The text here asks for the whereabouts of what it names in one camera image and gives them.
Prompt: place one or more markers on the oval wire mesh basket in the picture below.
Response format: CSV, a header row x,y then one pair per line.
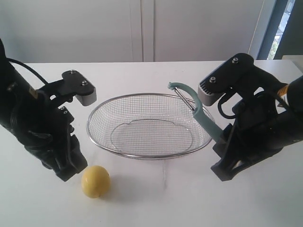
x,y
148,126

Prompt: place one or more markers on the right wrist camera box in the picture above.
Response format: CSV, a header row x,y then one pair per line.
x,y
236,75

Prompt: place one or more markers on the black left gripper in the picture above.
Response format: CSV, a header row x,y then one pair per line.
x,y
50,139

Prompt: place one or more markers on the yellow lemon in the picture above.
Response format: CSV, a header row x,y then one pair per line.
x,y
95,181

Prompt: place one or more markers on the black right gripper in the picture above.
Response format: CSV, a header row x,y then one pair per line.
x,y
256,133

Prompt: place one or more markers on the light blue vegetable peeler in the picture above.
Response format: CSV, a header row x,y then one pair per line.
x,y
198,113

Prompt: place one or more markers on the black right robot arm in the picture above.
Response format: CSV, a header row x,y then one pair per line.
x,y
289,99

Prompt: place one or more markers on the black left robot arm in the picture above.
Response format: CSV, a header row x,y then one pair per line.
x,y
20,104

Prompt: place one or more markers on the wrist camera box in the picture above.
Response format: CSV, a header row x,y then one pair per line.
x,y
72,84
236,75

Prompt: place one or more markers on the white cabinet doors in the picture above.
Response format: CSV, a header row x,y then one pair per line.
x,y
127,30

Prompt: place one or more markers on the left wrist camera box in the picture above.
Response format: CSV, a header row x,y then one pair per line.
x,y
72,84

